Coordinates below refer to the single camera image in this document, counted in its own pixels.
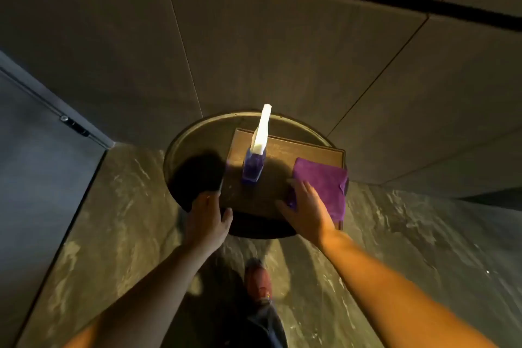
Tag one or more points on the person's left hand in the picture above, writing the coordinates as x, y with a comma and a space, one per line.
206, 225

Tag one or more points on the person's left forearm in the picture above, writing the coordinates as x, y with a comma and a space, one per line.
142, 303

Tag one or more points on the person's right forearm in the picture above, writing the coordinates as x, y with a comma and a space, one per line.
399, 303

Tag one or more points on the small black metal bracket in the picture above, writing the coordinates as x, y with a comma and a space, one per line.
75, 125

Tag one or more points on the blue jeans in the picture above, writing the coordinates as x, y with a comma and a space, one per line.
261, 331

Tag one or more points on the blue spray bottle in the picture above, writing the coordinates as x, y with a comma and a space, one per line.
261, 131

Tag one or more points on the grey side panel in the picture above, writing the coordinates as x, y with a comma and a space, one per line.
32, 197

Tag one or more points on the person's right hand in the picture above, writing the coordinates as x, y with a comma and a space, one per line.
310, 217

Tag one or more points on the purple cleaning cloth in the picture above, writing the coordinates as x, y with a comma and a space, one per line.
326, 184

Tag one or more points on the red shoe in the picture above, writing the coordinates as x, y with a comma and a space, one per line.
257, 282

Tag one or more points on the rectangular brown tray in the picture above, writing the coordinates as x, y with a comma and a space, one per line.
281, 148

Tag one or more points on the round dark side table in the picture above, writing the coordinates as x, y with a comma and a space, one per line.
191, 135

